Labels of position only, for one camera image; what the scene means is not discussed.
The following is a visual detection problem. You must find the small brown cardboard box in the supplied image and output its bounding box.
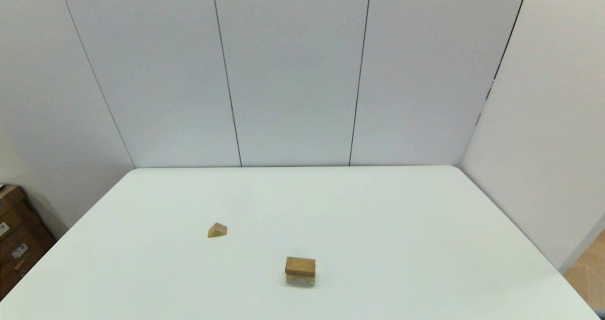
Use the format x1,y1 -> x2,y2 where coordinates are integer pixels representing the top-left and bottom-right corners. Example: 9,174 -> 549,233
0,184 -> 26,216

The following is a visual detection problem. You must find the labelled brown cardboard box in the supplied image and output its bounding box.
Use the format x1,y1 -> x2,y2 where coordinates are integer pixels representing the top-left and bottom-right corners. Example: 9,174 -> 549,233
0,237 -> 57,301
0,202 -> 44,263

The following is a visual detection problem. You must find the rectangular wooden building block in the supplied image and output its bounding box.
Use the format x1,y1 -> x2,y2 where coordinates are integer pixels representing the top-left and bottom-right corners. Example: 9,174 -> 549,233
285,257 -> 316,277

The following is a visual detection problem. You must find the arched wooden building block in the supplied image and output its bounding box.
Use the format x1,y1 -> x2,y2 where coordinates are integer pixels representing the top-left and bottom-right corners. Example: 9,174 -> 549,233
286,274 -> 316,288

